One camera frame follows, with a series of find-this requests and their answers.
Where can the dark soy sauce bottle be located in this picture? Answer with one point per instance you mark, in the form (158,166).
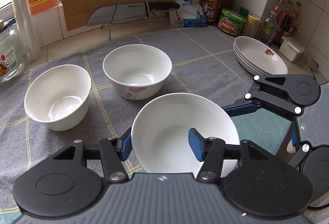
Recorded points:
(287,19)

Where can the white bowl pink flowers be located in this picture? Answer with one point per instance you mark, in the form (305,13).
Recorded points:
(137,71)

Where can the stack of plastic cups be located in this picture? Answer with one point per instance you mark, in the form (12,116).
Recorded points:
(31,45)

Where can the white bowl front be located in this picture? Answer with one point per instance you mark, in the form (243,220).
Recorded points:
(160,131)

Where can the blue white salt bag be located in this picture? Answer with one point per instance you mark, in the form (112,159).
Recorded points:
(189,14)

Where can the yellow lid spice jar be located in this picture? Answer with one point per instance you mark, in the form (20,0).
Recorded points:
(251,26)

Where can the plain white bowl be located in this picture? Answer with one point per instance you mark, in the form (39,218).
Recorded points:
(59,97)

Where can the steel santoku knife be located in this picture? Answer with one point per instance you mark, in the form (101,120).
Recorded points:
(103,15)

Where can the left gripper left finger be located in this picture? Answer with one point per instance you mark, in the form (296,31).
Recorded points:
(112,152)

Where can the yellow cap oil bottle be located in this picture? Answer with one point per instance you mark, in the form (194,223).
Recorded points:
(297,16)

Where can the white plastic lidded box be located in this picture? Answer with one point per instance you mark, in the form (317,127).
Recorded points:
(291,48)

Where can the middle white plate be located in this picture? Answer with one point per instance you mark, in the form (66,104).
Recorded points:
(263,73)

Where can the red cap glass bottle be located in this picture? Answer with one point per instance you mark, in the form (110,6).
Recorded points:
(267,27)

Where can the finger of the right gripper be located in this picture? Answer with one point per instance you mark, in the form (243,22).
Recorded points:
(310,161)
(283,95)

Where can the teal floor mat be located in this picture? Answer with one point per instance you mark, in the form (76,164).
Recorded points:
(259,128)

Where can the metal wire rack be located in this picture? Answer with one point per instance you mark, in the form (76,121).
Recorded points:
(128,11)

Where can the glass jar with label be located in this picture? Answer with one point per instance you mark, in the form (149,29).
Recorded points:
(12,62)

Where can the green lid sauce jar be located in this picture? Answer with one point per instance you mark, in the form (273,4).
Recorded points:
(231,22)

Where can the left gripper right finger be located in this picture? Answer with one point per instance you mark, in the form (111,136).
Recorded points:
(213,151)

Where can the bottom white plate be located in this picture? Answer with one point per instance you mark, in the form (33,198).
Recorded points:
(245,65)

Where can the grey checked cloth mat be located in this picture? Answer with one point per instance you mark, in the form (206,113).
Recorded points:
(204,63)

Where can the green cap small jar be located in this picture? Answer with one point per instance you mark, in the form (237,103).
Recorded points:
(244,12)

